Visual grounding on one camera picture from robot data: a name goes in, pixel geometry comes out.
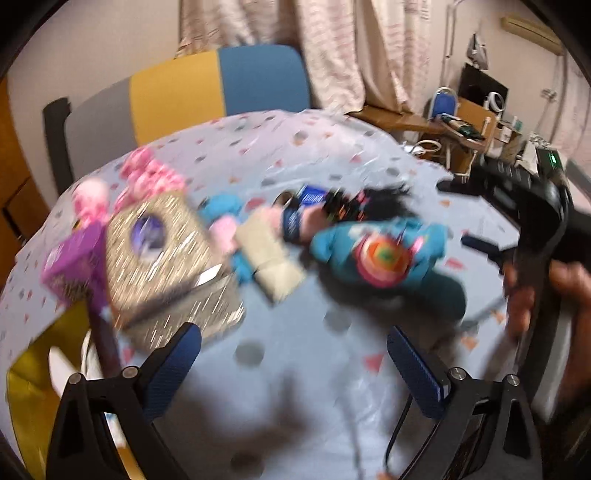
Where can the pink patterned curtain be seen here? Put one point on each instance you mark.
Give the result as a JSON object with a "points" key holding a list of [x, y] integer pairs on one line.
{"points": [[406, 46], [323, 46]]}

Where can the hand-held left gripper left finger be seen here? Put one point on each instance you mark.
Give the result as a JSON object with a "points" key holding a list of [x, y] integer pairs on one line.
{"points": [[173, 364]]}

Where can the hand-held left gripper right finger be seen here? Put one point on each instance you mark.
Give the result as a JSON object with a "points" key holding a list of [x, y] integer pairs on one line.
{"points": [[411, 364]]}

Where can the pink fluffy plush toy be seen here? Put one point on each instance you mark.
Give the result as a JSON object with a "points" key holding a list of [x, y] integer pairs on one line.
{"points": [[152, 177]]}

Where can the small blue plush pink dress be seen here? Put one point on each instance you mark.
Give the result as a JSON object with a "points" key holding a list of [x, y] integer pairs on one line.
{"points": [[221, 207]]}

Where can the wooden wardrobe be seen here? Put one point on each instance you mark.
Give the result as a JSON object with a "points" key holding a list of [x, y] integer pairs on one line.
{"points": [[18, 184]]}

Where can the black monitor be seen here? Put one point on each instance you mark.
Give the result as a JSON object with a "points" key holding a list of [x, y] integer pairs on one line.
{"points": [[480, 85]]}

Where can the white pole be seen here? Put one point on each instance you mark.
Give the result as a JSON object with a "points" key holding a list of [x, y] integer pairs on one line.
{"points": [[450, 37]]}

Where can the black beaded fuzzy toy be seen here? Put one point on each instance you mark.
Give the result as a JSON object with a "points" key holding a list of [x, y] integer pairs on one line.
{"points": [[341, 205]]}

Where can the pink towel blue band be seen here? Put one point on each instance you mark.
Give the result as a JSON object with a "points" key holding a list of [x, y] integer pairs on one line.
{"points": [[318, 221]]}

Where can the purple box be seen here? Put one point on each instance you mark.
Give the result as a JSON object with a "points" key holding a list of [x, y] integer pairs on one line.
{"points": [[74, 263]]}

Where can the small blue chair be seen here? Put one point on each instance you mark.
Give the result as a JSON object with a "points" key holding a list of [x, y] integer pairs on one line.
{"points": [[445, 101]]}

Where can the air conditioner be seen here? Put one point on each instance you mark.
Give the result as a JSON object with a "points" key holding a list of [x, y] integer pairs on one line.
{"points": [[531, 30]]}

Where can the grey yellow blue chair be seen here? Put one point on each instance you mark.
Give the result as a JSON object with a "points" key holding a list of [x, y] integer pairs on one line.
{"points": [[175, 92]]}

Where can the blue packet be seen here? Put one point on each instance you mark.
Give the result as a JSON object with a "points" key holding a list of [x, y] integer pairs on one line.
{"points": [[313, 196]]}

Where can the gold glitter tissue box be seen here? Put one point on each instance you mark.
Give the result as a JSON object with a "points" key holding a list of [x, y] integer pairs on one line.
{"points": [[157, 277]]}

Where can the gold tray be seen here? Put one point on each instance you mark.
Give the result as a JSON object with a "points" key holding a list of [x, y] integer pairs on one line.
{"points": [[27, 392]]}

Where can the person's right hand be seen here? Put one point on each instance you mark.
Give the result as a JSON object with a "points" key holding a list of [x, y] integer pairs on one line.
{"points": [[572, 295]]}

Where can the blue plush doll black hair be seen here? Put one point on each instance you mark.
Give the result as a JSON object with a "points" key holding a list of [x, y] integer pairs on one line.
{"points": [[341, 244]]}

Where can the wooden desk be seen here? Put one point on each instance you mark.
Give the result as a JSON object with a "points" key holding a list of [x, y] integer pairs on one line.
{"points": [[392, 120]]}

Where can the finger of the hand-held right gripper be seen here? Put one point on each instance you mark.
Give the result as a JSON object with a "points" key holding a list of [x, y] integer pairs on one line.
{"points": [[480, 244], [457, 186]]}

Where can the pink spotted plush toy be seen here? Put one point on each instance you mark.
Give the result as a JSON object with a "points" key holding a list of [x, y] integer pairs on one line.
{"points": [[90, 198]]}

